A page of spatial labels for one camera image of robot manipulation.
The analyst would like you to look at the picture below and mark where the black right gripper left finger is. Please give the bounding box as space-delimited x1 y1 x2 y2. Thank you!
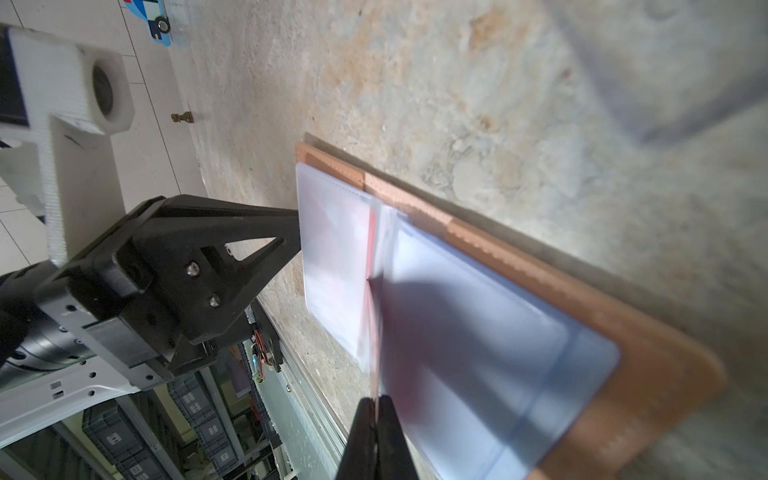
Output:
335 398 377 480

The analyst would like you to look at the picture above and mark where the tan leather card holder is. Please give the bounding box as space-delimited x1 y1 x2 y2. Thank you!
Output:
296 143 726 479

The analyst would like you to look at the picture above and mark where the blue toy car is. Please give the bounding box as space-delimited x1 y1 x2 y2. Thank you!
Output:
121 0 171 47

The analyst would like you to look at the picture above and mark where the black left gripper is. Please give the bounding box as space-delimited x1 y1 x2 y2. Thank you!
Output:
1 195 301 390

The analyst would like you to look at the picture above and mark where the clear acrylic card stand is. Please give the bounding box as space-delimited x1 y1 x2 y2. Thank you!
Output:
545 1 767 145

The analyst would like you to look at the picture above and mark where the small brown object on table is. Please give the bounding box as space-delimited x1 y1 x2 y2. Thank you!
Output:
171 111 195 124

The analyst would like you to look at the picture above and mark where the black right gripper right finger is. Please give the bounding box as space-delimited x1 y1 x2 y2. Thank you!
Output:
376 395 419 480

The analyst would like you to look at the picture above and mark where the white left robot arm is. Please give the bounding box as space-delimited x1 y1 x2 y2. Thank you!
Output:
1 195 300 445

